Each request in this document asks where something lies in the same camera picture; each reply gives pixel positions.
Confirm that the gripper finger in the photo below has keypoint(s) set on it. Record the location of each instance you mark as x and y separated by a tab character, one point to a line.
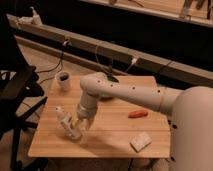
88	124
76	124

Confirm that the wooden table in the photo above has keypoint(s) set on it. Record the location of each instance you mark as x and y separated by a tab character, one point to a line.
108	137

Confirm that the orange carrot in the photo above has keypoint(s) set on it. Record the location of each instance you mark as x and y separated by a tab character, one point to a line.
138	113

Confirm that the black office chair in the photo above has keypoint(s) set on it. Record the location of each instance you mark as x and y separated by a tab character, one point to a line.
18	80

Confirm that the white cup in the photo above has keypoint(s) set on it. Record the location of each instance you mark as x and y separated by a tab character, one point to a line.
63	79

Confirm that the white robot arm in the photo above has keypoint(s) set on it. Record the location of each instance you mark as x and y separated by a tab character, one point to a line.
191	144

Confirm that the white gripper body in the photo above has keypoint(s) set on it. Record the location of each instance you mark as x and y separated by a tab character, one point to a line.
84	113

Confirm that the white spray bottle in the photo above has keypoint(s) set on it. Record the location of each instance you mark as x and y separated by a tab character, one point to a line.
36	17

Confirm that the green bowl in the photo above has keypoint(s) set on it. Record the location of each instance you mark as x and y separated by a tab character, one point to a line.
112	79

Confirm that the long wooden beam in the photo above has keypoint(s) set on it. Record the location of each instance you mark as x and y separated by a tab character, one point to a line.
165	67

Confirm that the white sponge block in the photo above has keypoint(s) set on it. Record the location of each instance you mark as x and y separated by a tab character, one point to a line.
140	141

